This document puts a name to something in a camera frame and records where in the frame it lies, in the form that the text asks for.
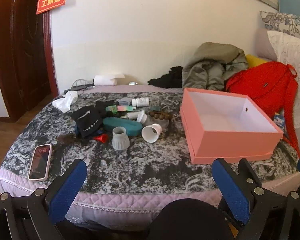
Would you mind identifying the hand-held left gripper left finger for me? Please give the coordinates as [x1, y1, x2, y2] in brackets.
[0, 159, 88, 240]

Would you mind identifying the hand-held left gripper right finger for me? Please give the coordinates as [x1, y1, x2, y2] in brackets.
[212, 158, 300, 240]

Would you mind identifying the pink cardboard box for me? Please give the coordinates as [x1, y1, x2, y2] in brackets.
[179, 87, 284, 165]

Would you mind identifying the smartphone in pink case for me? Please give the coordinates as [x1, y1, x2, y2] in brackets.
[28, 144, 52, 182]

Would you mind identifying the purple quilted bed cover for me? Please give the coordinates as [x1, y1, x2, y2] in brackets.
[0, 84, 300, 230]

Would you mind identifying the small blue white box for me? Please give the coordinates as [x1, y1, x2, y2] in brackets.
[274, 112, 287, 132]

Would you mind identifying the small red funnel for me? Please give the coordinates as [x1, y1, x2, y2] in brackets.
[93, 133, 109, 143]

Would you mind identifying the black studded cap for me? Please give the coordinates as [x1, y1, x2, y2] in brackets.
[71, 106, 103, 139]

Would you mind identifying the grey ribbed cup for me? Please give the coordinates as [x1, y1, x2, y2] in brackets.
[112, 127, 130, 152]

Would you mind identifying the red backpack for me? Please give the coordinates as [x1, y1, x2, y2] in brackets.
[225, 61, 300, 158]

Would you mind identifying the teal oblong case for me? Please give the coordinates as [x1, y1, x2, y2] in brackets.
[102, 117, 143, 137]

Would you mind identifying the crumpled white tissue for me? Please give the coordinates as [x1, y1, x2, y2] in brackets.
[52, 91, 78, 113]

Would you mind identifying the black glove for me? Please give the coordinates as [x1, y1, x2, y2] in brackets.
[95, 100, 115, 118]

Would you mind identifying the clear plastic bag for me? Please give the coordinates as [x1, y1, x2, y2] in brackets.
[154, 116, 170, 132]

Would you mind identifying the white paper cup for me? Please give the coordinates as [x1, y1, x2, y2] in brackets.
[141, 123, 163, 143]

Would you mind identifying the silver tube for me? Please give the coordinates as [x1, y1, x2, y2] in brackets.
[120, 112, 139, 120]

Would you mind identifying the small white cap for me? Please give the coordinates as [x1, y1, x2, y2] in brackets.
[136, 110, 147, 124]

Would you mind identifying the yellow cloth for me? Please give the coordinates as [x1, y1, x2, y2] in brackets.
[245, 54, 269, 68]

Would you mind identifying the olive green jacket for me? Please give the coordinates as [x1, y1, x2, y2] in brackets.
[182, 42, 249, 90]

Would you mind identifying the white lace pillow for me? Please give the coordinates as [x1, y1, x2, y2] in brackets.
[267, 31, 300, 130]

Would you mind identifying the white pill bottle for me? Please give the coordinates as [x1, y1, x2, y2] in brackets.
[132, 97, 150, 107]

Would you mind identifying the white paper roll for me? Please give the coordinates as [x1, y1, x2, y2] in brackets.
[94, 74, 114, 86]

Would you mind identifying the black clothing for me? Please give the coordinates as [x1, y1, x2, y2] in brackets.
[147, 66, 184, 89]

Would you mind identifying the dark wooden door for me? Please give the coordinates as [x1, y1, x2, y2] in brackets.
[0, 0, 59, 123]

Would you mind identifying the floral pillow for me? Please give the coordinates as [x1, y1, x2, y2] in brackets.
[259, 11, 300, 40]

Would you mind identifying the black power strip with cables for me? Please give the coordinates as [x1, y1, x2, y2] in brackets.
[64, 79, 95, 93]

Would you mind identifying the brown bead bracelet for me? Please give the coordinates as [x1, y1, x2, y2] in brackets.
[149, 110, 174, 122]

